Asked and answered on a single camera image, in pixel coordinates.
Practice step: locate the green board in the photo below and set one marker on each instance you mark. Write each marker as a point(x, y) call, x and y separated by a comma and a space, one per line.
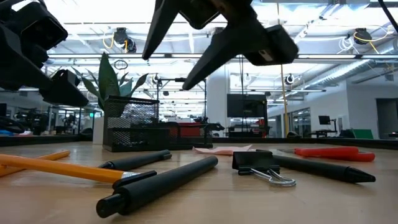
point(363, 134)

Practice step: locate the black mesh desk organizer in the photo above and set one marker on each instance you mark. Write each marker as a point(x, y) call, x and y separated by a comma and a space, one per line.
point(140, 138)

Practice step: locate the black television screen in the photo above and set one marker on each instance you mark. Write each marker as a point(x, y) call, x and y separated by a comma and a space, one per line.
point(245, 105)

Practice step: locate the black metal table frame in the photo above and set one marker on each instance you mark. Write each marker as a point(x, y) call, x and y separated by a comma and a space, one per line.
point(311, 141)

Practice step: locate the black background camera frame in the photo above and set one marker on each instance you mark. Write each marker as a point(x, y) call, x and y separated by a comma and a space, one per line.
point(180, 80)

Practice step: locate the black binder clip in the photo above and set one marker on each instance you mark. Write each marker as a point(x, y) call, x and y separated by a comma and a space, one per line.
point(255, 161)

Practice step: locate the small black desk monitor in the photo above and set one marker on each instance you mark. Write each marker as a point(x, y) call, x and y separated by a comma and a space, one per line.
point(324, 120)

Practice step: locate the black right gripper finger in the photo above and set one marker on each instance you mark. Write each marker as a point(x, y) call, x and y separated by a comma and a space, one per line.
point(236, 46)
point(161, 25)

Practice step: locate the green plant in white pot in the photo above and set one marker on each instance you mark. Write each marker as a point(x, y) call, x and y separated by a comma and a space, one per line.
point(98, 130)

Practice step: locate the pink sticky note pad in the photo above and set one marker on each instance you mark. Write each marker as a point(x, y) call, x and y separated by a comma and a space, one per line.
point(217, 150)

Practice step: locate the yellow wooden pencil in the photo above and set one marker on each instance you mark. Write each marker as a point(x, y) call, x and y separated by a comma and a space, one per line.
point(62, 168)
point(46, 156)

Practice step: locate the black background robot station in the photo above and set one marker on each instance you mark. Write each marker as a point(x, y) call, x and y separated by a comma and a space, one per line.
point(31, 121)

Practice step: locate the red storage box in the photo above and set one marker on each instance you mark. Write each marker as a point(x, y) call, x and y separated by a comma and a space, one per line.
point(192, 130)

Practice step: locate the black ballpoint pen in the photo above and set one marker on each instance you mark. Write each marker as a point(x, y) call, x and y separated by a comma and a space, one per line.
point(323, 169)
point(161, 183)
point(136, 160)

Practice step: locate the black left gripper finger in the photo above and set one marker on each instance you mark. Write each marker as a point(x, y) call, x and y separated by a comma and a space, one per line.
point(63, 90)
point(43, 31)

